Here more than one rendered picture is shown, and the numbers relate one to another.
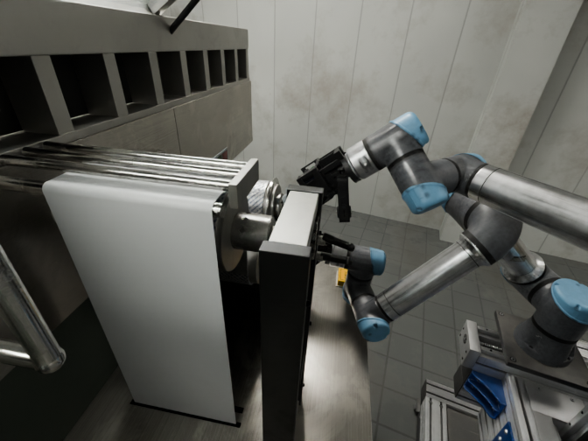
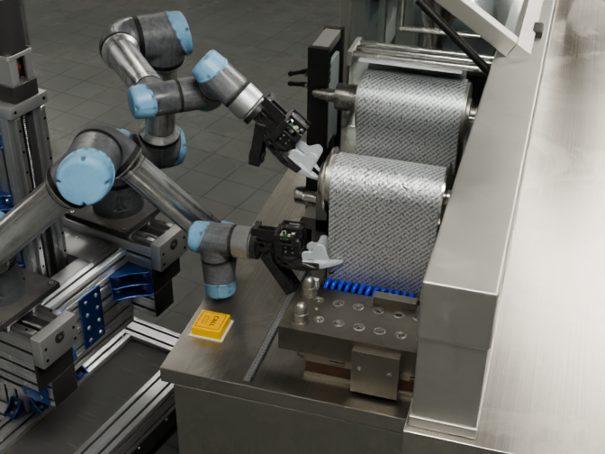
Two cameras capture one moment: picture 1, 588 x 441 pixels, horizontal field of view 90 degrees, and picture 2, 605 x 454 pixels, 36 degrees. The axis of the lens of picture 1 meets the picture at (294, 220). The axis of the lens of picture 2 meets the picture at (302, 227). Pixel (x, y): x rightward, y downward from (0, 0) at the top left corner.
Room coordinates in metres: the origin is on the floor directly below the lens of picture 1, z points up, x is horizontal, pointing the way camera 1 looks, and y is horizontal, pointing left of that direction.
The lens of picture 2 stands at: (2.42, 0.24, 2.24)
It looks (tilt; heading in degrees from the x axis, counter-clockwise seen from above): 32 degrees down; 188
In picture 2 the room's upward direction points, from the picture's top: 1 degrees clockwise
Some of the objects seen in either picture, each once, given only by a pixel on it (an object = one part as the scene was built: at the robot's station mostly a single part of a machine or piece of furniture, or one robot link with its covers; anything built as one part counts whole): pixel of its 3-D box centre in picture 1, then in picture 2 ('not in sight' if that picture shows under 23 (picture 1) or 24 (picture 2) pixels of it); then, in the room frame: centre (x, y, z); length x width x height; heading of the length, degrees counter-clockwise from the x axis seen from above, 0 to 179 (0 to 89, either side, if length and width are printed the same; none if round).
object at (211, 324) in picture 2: (347, 277); (211, 324); (0.79, -0.20, 0.91); 0.07 x 0.07 x 0.02; 82
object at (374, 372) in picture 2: not in sight; (374, 373); (0.96, 0.19, 0.96); 0.10 x 0.03 x 0.11; 82
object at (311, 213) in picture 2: not in sight; (315, 243); (0.62, 0.02, 1.05); 0.06 x 0.05 x 0.31; 82
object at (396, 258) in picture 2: not in sight; (379, 258); (0.74, 0.18, 1.11); 0.23 x 0.01 x 0.18; 82
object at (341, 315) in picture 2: not in sight; (378, 331); (0.86, 0.19, 1.00); 0.40 x 0.16 x 0.06; 82
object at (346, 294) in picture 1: (358, 289); (220, 269); (0.66, -0.21, 0.98); 0.11 x 0.08 x 0.11; 7
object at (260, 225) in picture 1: (254, 232); (348, 97); (0.41, 0.07, 1.33); 0.06 x 0.06 x 0.06; 82
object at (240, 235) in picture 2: (338, 255); (246, 241); (0.69, -0.13, 1.09); 0.08 x 0.05 x 0.08; 171
